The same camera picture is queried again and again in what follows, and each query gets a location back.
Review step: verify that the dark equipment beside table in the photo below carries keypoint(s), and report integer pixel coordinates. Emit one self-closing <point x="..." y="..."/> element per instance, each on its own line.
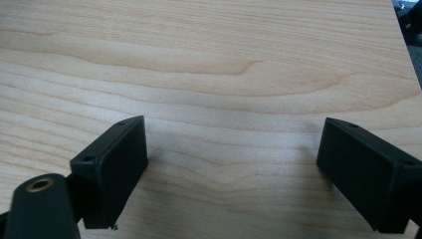
<point x="410" y="15"/>

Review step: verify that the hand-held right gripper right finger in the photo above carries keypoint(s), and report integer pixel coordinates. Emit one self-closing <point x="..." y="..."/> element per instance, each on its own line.
<point x="365" y="179"/>

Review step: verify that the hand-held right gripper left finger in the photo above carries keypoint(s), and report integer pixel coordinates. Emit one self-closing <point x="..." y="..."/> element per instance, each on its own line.
<point x="109" y="172"/>

